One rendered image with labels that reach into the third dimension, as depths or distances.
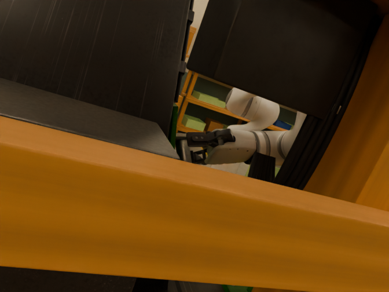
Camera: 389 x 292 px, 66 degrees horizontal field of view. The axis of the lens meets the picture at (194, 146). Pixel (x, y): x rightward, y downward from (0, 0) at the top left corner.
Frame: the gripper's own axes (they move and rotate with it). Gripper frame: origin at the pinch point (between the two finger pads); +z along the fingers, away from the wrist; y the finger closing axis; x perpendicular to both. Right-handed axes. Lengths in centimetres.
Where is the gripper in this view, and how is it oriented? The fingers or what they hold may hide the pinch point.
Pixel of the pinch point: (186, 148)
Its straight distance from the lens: 66.6
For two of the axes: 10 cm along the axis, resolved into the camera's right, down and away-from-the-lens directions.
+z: -9.5, 0.0, -3.0
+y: 2.7, -4.3, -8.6
